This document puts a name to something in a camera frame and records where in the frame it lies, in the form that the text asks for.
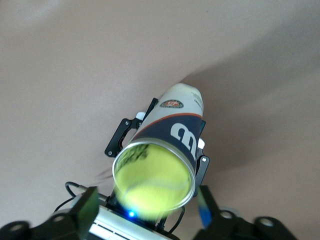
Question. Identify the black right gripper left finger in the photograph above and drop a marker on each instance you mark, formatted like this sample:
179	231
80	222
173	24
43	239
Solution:
65	222

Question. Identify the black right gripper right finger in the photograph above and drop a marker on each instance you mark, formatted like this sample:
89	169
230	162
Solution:
232	227

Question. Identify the yellow tennis ball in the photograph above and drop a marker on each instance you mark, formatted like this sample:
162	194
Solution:
155	180

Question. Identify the white and navy tennis ball can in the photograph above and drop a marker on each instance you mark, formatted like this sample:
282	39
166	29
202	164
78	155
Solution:
175	117

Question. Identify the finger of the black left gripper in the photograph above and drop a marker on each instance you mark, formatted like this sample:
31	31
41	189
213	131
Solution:
117	140
203	167

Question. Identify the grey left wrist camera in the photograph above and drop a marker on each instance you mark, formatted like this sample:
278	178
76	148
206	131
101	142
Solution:
117	225

